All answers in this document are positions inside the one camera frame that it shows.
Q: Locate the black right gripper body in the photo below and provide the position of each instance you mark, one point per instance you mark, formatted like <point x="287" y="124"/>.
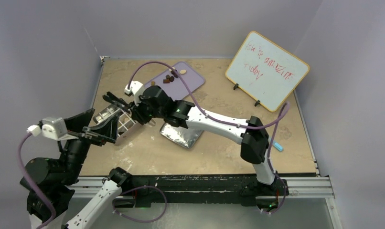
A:
<point x="145" y="113"/>

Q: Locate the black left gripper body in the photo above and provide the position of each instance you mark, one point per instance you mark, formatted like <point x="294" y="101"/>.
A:
<point x="99" y="138"/>

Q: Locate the pink divided chocolate tin box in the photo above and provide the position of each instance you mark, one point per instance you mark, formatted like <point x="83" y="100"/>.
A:
<point x="126" y="125"/>

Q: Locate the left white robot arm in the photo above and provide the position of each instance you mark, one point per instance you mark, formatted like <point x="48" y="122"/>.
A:
<point x="48" y="180"/>

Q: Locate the lavender plastic tray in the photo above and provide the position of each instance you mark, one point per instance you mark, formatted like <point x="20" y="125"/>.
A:
<point x="176" y="89"/>

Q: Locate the silver square tin lid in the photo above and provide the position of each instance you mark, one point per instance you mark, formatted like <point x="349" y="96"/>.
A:
<point x="183" y="137"/>

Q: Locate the yellow framed whiteboard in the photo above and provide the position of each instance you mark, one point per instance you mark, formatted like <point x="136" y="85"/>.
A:
<point x="265" y="71"/>

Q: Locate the light blue marker pen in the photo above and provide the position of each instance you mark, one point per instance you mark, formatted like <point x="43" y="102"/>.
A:
<point x="277" y="146"/>

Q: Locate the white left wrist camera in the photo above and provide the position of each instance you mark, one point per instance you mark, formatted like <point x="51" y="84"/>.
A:
<point x="50" y="127"/>

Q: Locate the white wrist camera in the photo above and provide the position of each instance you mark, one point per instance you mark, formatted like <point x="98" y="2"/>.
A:
<point x="134" y="88"/>
<point x="50" y="127"/>

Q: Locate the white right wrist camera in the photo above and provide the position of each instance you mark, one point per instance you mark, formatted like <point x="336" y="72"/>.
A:
<point x="134" y="88"/>

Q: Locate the aluminium frame rail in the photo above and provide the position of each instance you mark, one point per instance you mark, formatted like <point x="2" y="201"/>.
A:
<point x="299" y="187"/>

